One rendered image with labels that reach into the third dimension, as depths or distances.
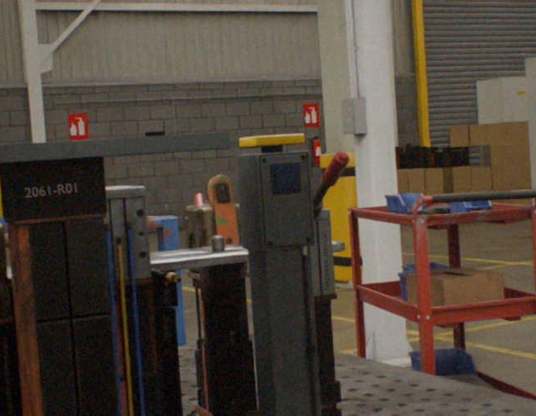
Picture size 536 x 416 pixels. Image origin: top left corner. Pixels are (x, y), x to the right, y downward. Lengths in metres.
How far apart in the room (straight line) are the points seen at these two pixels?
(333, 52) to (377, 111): 3.28
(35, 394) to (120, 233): 0.26
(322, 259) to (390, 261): 4.03
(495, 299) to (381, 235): 1.83
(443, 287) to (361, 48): 2.14
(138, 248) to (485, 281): 2.41
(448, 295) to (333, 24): 5.32
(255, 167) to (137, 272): 0.22
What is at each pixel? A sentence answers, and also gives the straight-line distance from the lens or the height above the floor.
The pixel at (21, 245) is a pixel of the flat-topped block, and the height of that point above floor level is 1.06.
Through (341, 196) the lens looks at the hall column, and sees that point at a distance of 8.50.
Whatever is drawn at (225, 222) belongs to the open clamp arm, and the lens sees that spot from 1.69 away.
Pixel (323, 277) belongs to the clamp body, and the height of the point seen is 0.97.
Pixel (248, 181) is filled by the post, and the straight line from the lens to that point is 1.20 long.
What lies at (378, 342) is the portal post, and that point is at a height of 0.12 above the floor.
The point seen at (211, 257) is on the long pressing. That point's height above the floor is 1.00.
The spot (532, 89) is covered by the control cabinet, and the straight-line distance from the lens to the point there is 11.91.
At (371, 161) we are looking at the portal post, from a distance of 5.34.
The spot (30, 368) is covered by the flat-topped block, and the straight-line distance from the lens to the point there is 1.12.
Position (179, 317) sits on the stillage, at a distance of 3.56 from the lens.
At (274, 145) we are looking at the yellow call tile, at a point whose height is 1.15.
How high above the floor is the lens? 1.14
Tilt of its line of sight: 3 degrees down
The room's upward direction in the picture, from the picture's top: 4 degrees counter-clockwise
